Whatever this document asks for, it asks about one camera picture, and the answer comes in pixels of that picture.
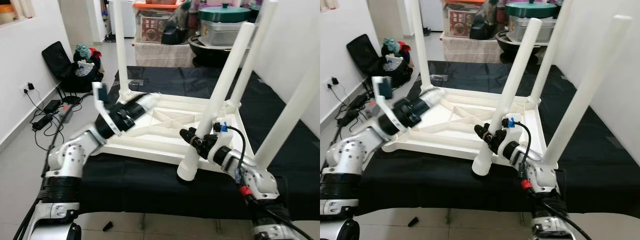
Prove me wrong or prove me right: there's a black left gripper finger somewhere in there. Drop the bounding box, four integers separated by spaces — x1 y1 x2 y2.
422 87 447 113
140 92 162 117

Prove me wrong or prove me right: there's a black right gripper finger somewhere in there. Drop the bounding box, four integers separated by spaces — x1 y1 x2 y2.
474 123 494 144
180 127 203 149

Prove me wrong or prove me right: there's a white plastic table top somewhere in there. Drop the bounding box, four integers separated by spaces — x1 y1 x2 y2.
97 91 268 175
382 87 560 168

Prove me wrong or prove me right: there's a beige cloth covered table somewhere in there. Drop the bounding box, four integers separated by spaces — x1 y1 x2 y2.
442 36 503 63
134 41 196 68

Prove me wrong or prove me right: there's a white plastic bag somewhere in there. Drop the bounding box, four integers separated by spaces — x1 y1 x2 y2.
76 61 97 77
384 55 405 71

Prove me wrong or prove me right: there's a black plastic sheet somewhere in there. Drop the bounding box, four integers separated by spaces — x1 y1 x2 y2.
80 65 321 221
360 60 640 220

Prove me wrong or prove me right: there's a black power strip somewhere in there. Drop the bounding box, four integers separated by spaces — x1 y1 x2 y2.
32 114 53 131
337 109 361 126

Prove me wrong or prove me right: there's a red printed cardboard box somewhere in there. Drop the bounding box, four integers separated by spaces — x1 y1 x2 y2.
447 11 476 38
140 16 168 43

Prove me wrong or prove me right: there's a black wok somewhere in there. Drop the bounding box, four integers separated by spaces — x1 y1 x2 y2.
496 29 543 51
188 34 236 56

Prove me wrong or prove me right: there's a black suitcase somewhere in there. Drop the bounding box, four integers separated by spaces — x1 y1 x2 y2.
41 41 103 94
346 34 413 88

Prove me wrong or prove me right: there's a clear plastic container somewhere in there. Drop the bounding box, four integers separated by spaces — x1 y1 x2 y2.
200 20 251 46
507 15 556 42

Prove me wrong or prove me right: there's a green lidded pot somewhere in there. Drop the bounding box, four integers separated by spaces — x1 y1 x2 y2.
199 2 252 22
505 0 558 18

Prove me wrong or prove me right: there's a beige plastic tub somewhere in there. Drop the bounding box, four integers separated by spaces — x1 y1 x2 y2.
0 4 16 25

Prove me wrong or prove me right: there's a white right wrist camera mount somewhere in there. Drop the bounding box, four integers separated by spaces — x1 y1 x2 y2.
207 120 237 163
497 116 523 157

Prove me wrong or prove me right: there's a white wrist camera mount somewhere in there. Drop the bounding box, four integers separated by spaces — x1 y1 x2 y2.
372 75 397 120
497 116 523 157
207 120 237 163
91 81 117 126

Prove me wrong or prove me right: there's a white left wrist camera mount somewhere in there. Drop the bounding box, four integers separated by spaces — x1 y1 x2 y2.
91 81 117 126
372 75 397 120

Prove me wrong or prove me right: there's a black floor cable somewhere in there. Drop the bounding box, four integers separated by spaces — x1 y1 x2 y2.
25 92 61 151
330 87 366 146

